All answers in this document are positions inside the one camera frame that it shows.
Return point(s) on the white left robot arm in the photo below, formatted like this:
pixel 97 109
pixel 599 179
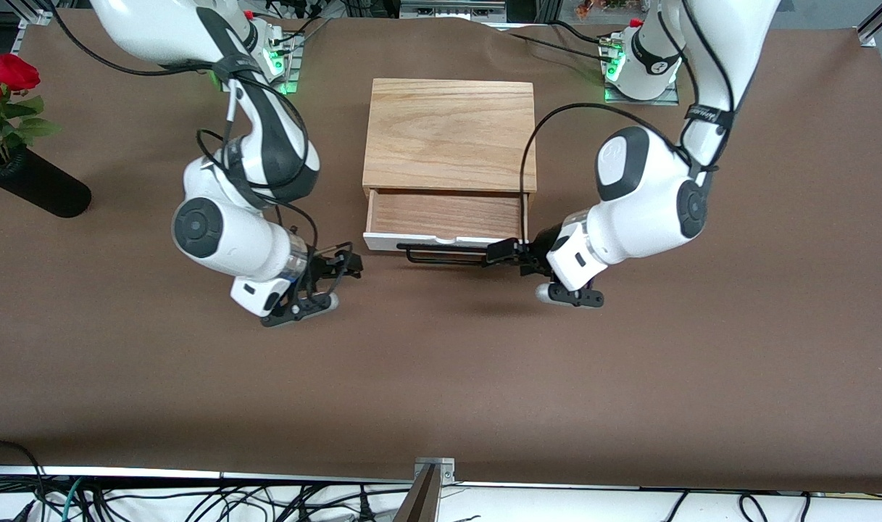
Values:
pixel 643 210

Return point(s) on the aluminium profile bar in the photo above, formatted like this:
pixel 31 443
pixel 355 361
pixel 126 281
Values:
pixel 420 504

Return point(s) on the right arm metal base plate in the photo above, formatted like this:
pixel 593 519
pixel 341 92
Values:
pixel 294 69

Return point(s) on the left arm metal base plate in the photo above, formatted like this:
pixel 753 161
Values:
pixel 665 101

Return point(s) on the wooden drawer cabinet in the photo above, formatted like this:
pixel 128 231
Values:
pixel 448 130

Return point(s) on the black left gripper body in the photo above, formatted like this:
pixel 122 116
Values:
pixel 541 242

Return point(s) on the aluminium frame profile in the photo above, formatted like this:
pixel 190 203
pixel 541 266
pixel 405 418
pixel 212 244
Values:
pixel 38 14
pixel 875 25

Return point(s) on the black cylindrical vase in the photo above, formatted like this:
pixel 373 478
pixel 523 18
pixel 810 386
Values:
pixel 42 190

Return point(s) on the small metal corner bracket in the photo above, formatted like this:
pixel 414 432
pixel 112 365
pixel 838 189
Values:
pixel 444 471

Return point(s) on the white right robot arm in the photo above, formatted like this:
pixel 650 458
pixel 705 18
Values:
pixel 223 239

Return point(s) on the orange background object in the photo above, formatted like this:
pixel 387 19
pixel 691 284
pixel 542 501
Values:
pixel 593 9

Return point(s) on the grey background device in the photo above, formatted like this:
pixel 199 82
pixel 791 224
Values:
pixel 448 11

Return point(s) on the red roses with green leaves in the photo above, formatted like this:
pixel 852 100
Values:
pixel 13 72

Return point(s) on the wooden drawer with white front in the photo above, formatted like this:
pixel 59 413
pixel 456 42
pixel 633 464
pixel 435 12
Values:
pixel 448 214

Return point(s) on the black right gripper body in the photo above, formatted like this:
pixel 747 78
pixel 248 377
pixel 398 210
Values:
pixel 322 265

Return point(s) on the aluminium table edge rail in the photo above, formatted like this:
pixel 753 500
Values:
pixel 194 475

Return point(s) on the brown table cover mat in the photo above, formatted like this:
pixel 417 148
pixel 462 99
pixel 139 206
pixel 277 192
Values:
pixel 440 362

